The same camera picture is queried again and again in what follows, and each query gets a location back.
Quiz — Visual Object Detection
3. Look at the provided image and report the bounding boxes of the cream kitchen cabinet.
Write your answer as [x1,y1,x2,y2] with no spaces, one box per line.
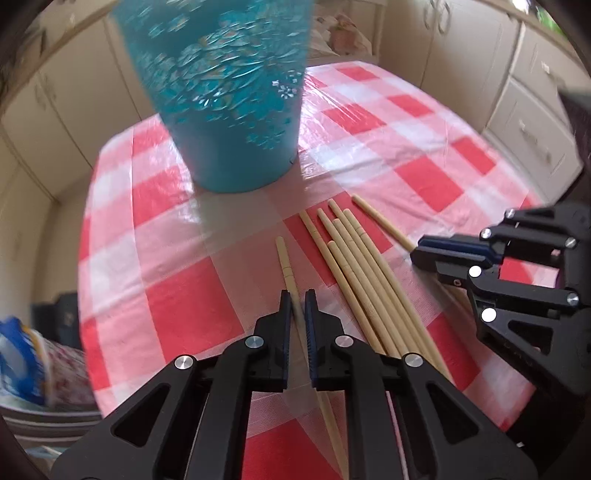
[0,14,160,204]
[379,0,522,134]

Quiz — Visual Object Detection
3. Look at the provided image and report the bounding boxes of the dark blue box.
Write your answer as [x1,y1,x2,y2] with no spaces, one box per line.
[31,291,80,348]

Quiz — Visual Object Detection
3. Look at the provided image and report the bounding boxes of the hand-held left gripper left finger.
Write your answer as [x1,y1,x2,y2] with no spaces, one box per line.
[51,290,294,480]

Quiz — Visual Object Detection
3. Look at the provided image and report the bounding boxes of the blue white plastic bag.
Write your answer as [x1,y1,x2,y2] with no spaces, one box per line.
[0,316,52,408]

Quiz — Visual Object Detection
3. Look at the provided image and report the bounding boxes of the teal perforated plastic basket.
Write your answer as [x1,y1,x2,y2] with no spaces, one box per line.
[113,0,317,193]

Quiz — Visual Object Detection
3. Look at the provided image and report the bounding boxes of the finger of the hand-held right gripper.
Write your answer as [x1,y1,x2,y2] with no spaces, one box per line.
[418,205,587,271]
[410,248,583,356]

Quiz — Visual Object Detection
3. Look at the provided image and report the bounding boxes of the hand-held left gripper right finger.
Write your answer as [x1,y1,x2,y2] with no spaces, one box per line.
[305,288,539,480]

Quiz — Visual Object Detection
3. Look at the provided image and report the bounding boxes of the cream drawer cabinet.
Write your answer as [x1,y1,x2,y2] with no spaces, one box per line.
[482,23,585,204]

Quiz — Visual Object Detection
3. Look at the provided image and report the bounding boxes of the slender wooden chopstick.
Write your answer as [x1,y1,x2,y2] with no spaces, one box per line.
[352,194,416,254]
[276,236,350,480]

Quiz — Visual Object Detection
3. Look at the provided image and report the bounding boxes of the pile of bamboo chopsticks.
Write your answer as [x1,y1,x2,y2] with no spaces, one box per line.
[299,199,455,386]

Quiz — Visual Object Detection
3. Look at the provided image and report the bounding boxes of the red white checkered tablecloth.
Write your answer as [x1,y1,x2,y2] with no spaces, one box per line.
[78,60,555,480]

